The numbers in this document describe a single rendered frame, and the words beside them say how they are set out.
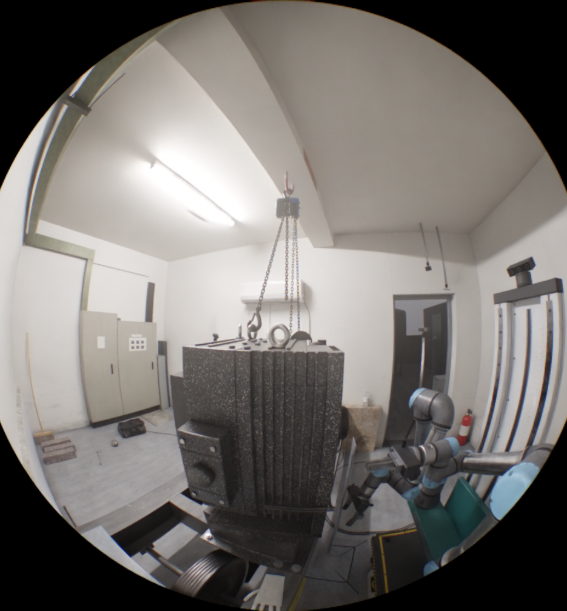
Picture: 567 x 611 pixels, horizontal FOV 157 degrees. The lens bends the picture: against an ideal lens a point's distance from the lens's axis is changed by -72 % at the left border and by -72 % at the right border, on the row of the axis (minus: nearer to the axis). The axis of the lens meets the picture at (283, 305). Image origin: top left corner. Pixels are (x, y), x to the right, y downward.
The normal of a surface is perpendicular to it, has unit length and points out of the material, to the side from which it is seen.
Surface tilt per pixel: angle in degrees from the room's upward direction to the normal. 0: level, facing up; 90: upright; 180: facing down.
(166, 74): 180
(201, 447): 90
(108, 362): 90
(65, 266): 90
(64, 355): 90
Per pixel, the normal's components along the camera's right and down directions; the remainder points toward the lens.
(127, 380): 0.94, -0.02
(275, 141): -0.01, 1.00
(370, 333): -0.33, -0.10
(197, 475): -0.11, -0.10
